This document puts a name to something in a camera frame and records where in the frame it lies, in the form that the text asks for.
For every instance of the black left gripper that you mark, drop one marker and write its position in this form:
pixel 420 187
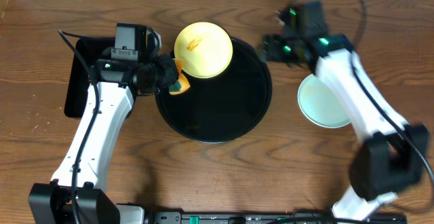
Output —
pixel 169 75

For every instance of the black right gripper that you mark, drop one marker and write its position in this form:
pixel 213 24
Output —
pixel 268 49

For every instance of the yellow green scrub sponge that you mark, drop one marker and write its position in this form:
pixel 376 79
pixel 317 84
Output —
pixel 182 84

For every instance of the yellow plate with sauce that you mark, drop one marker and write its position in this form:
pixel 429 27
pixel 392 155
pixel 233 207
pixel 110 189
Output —
pixel 205 48

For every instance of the light green stained plate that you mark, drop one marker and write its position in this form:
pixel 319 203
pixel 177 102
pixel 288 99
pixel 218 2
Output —
pixel 319 105

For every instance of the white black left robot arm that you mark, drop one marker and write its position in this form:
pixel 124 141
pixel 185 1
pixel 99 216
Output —
pixel 130 68

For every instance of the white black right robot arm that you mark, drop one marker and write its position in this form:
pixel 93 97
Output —
pixel 392 154

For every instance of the round black tray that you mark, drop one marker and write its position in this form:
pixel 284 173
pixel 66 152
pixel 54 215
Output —
pixel 224 107

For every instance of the black rectangular tray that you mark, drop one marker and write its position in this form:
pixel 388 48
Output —
pixel 91 49

